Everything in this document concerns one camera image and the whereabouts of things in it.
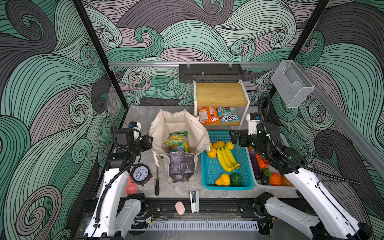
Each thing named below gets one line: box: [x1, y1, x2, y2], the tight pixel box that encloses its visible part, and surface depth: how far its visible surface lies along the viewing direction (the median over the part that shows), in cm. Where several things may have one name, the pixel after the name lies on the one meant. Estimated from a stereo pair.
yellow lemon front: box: [207, 147, 217, 159], surface depth 91 cm
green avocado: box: [230, 173, 242, 186], surface depth 80 cm
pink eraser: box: [175, 201, 186, 216], surface depth 74 cm
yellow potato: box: [212, 140, 225, 149], surface depth 95 cm
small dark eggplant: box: [261, 168, 272, 186], surface depth 81 cm
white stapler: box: [189, 190, 200, 214], surface depth 76 cm
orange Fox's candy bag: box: [198, 106, 221, 125], surface depth 93 cm
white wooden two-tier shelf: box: [193, 79, 251, 127], surface depth 84 cm
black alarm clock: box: [130, 163, 153, 187], surface depth 84 cm
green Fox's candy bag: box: [216, 106, 241, 124], surface depth 94 cm
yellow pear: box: [215, 173, 231, 187], surface depth 80 cm
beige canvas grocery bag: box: [149, 109, 211, 184], surface depth 80 cm
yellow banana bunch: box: [217, 146, 241, 172], surface depth 90 cm
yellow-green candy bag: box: [164, 130, 189, 146], surface depth 93 cm
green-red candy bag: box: [170, 144, 185, 152], surface depth 86 cm
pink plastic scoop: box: [125, 173, 138, 196], surface depth 81 cm
